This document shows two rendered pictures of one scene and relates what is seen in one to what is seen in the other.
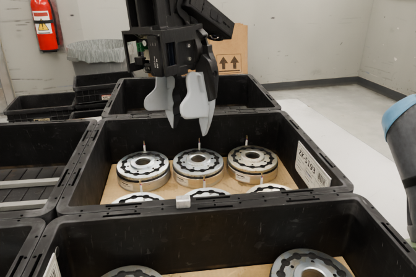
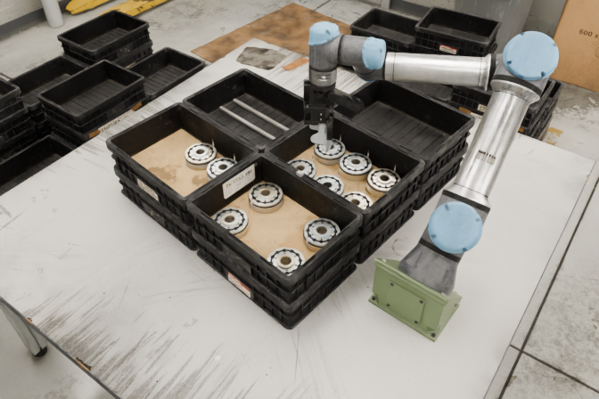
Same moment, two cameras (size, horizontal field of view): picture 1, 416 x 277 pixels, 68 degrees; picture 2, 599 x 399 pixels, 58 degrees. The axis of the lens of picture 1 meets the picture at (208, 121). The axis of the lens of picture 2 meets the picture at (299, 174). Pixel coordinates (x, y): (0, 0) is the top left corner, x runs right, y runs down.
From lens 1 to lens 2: 126 cm
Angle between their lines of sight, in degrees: 45
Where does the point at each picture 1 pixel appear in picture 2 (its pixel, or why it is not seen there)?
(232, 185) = (361, 186)
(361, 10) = not seen: outside the picture
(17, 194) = (274, 130)
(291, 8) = not seen: outside the picture
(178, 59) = (312, 119)
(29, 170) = (288, 118)
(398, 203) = (484, 277)
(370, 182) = (493, 256)
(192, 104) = (317, 138)
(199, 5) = (333, 98)
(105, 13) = not seen: outside the picture
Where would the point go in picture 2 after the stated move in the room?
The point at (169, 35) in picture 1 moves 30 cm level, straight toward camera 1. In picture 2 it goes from (308, 109) to (225, 164)
